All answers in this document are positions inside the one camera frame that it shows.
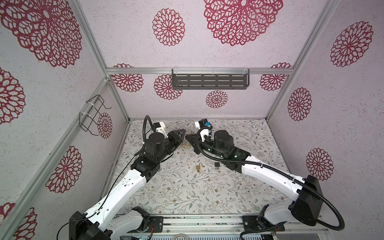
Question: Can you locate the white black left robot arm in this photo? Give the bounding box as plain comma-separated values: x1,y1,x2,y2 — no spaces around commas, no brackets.
69,129,186,240

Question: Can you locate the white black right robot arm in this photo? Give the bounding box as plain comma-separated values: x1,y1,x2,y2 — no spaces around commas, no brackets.
186,129,325,229

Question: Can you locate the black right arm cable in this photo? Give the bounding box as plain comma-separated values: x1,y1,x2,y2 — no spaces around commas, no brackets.
194,127,346,240

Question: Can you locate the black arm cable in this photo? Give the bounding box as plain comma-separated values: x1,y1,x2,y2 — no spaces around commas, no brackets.
194,127,346,240
56,114,157,240

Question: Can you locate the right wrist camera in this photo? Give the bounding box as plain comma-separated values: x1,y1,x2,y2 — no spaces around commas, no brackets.
195,119,213,142

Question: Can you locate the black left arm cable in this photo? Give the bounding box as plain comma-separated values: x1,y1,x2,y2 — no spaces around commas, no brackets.
56,114,157,240

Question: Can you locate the dark grey wall shelf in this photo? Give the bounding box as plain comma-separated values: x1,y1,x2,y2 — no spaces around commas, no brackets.
171,69,250,90

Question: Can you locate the black wire wall rack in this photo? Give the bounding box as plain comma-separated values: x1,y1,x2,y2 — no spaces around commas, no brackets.
78,94,111,137

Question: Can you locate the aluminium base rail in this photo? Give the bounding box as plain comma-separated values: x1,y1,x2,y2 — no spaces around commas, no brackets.
119,213,329,240

